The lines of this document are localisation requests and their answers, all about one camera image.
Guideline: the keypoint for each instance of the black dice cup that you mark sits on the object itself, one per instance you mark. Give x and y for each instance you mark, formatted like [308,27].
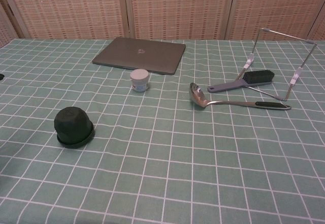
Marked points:
[72,122]

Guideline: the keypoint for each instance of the woven folding screen panel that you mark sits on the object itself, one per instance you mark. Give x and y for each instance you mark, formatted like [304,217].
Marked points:
[6,28]
[320,32]
[71,8]
[279,5]
[180,8]

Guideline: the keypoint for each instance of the small white jar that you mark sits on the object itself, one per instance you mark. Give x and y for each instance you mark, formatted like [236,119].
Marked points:
[139,80]

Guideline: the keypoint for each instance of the green checked tablecloth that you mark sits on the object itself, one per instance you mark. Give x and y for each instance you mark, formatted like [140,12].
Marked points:
[162,158]

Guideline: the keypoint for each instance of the purple brush black bristles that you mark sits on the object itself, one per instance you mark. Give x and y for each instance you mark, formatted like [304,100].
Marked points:
[257,76]

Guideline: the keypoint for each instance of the grey closed laptop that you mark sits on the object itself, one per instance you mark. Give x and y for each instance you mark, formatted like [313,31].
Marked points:
[132,56]

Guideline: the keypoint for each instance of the dark green round tray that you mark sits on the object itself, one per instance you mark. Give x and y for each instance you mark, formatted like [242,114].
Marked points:
[87,140]

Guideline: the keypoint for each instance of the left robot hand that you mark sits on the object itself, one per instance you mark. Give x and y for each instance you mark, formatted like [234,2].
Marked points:
[1,77]

